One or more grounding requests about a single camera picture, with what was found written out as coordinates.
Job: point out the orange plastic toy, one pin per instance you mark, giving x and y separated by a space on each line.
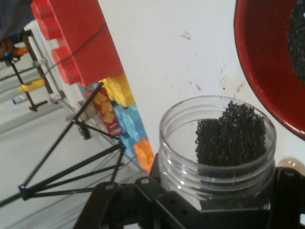
22 51

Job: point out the yellow plastic toy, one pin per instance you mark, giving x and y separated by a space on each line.
33 85

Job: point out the clear water bottle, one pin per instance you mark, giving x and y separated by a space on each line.
20 99

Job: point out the clear plastic jar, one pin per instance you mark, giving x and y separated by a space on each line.
171 152

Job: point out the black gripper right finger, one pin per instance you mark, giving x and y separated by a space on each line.
288 202

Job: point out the black tripod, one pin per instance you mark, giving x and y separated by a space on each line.
56 143

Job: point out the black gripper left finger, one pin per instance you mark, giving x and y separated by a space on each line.
133 210

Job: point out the red bowl black rim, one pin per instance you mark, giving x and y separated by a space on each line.
262 59

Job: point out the black seed pile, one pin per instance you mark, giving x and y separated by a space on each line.
299 35

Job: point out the translucent blue toy block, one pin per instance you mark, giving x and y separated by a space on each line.
128 124

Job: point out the orange toy block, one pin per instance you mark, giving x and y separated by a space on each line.
143 152

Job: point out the red cracker box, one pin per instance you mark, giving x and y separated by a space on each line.
109 117

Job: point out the red toy block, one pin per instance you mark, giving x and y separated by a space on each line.
83 35

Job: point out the small spice bottle green cap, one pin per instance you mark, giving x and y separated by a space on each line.
289 163

